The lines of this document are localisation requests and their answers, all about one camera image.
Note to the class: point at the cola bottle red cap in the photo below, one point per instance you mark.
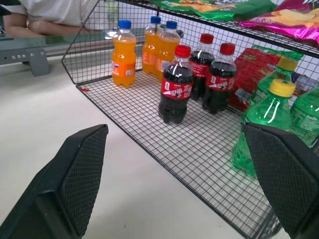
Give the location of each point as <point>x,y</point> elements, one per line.
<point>216,99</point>
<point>202,62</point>
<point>175,104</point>

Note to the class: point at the green potato chip bag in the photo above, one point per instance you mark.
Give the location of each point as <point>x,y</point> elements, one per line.
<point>211,12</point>

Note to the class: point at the soda bottle dark cap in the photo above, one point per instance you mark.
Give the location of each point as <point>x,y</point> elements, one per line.
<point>180,33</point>

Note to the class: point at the small red tag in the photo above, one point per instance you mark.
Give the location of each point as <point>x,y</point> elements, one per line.
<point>85,89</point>

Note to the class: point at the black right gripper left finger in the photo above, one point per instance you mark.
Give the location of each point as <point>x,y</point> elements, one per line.
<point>74,179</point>

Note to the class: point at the green soda bottle yellow cap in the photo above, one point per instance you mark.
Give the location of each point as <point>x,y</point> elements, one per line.
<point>287,64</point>
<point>264,112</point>

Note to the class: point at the red snack bag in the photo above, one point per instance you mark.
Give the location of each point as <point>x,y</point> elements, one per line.
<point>251,67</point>

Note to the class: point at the magenta potato chip bag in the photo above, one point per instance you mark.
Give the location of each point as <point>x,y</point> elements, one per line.
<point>286,25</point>

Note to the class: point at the orange soda bottle blue cap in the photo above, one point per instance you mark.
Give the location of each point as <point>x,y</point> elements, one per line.
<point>123,67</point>
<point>164,52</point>
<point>149,49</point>

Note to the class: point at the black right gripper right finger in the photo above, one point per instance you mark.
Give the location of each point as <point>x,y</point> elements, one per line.
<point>286,179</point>

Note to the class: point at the green snack bag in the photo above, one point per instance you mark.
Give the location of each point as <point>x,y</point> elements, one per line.
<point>274,52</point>

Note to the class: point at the blue and white snack packet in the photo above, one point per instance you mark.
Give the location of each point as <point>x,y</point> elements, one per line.
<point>302,81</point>

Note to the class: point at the person's torso white shirt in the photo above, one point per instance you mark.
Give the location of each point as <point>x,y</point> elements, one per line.
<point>57,11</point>

